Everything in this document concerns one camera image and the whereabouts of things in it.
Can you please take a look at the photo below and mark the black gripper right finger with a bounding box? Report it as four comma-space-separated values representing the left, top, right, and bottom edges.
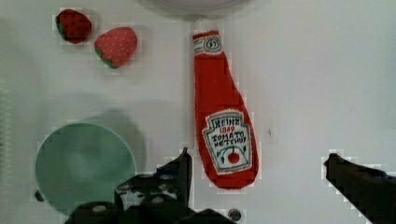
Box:
323, 153, 396, 224

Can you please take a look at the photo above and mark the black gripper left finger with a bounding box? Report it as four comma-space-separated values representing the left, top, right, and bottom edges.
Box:
64, 148, 236, 224

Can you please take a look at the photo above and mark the plush red ketchup bottle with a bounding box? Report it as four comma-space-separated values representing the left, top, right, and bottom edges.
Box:
191, 19, 259, 189

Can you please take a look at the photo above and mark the green round bowl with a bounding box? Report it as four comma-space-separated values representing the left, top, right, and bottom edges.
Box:
35, 123, 136, 216

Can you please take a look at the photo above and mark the pink plush strawberry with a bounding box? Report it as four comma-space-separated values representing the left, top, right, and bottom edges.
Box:
94, 27, 138, 69

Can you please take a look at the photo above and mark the dark red plush strawberry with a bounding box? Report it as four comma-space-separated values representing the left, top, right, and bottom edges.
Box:
55, 8, 92, 44

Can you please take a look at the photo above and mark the pale purple plate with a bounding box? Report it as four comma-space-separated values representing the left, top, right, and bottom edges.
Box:
145, 0, 255, 15

